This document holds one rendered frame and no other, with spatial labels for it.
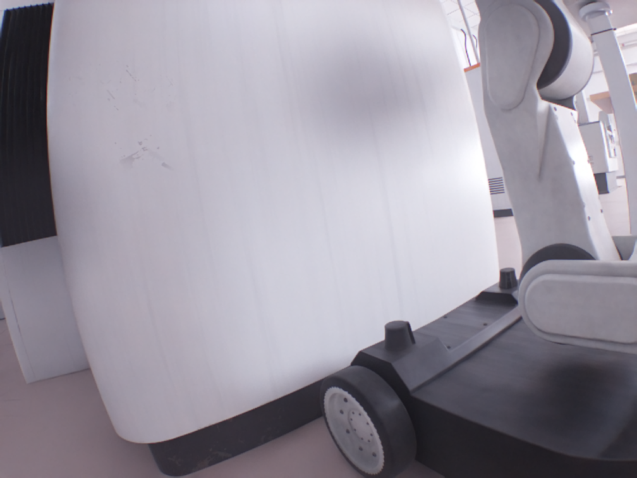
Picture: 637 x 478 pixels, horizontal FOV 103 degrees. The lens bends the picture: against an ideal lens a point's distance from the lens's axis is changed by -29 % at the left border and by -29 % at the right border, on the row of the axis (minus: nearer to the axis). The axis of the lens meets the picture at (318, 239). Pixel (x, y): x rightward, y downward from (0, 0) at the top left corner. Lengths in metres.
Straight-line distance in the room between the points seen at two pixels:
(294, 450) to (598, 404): 0.54
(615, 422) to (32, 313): 1.65
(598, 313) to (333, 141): 0.56
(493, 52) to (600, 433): 0.47
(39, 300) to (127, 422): 0.97
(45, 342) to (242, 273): 1.12
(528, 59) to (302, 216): 0.46
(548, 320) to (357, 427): 0.34
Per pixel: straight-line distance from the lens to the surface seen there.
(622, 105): 1.40
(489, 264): 1.16
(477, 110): 4.73
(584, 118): 7.30
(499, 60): 0.49
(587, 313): 0.47
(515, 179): 0.53
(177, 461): 0.73
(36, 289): 1.54
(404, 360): 0.54
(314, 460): 0.70
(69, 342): 1.55
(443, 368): 0.57
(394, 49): 0.98
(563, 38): 0.49
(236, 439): 0.74
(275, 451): 0.75
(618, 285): 0.45
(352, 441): 0.64
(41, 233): 1.55
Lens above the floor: 0.45
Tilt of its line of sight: 4 degrees down
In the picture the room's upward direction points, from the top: 10 degrees counter-clockwise
